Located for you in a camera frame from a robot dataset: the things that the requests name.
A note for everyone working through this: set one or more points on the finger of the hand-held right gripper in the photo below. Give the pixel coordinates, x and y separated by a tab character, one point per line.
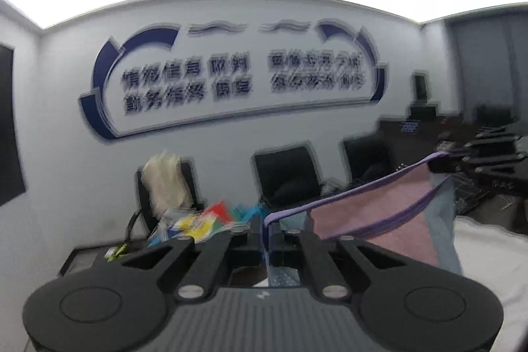
486	163
495	139

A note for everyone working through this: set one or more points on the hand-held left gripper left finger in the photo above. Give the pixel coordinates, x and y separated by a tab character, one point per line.
255	240

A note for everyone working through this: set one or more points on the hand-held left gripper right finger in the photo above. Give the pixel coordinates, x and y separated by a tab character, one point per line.
280	249

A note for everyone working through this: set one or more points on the pink shorts with purple waistband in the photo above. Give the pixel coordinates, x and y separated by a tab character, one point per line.
371	211

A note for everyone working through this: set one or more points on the black office chair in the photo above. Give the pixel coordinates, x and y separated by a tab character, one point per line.
194	187
367	160
288	174

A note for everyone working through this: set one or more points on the grey double door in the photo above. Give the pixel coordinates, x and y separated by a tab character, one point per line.
486	59

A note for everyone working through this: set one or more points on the blue desk name plate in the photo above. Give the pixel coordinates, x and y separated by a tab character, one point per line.
410	127

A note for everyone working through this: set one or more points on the white fleece blanket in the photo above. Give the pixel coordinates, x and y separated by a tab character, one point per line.
491	277

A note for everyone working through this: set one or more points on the cream cloth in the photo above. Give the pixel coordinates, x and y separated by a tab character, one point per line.
167	183

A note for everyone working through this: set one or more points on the yellow-green small object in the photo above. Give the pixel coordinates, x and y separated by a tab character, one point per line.
118	252

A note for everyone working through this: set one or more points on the blue lettered wall sign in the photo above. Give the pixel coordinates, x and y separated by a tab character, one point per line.
243	77

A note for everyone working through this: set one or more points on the black wall screen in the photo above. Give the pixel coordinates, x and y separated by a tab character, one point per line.
8	121

